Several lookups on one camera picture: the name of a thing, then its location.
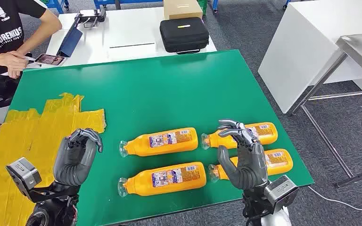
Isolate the blue metal rack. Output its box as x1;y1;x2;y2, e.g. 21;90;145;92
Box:
93;0;219;14

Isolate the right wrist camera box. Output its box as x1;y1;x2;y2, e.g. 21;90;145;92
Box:
263;175;300;214

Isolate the person's right hand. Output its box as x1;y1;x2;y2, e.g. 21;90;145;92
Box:
0;50;29;79

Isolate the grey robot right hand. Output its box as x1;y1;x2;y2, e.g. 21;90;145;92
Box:
217;119;269;191

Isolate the cardboard box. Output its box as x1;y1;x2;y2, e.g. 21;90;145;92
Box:
163;0;204;20

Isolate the yellow plastic sheet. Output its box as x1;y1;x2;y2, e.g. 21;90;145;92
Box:
0;92;107;226

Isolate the person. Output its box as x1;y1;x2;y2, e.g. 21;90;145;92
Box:
0;0;63;139

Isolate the white floor cable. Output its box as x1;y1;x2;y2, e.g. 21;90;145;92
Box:
307;174;362;211

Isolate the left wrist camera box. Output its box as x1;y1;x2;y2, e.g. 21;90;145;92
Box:
5;157;42;202

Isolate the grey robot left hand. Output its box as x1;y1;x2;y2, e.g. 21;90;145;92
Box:
53;128;104;188

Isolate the orange bottle clear cap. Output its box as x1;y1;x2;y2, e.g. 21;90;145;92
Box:
208;148;293;183
117;161;207;198
119;127;199;158
200;122;279;150

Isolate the dark blue tablet cover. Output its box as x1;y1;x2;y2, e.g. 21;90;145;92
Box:
57;16;84;58

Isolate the white table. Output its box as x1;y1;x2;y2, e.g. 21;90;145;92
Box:
257;0;362;114

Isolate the blue metal cart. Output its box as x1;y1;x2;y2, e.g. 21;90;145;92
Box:
45;0;70;15

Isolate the green plastic crate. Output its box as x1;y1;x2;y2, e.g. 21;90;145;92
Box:
197;0;208;16

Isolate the smartphone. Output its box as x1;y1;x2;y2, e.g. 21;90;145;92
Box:
34;53;66;67

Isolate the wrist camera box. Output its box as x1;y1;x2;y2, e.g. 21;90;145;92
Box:
5;157;42;202
263;175;300;214

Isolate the black zippered carry case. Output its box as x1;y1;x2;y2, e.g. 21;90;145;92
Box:
159;17;210;55

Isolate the black device with cables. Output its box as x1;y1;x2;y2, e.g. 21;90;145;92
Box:
74;8;107;29

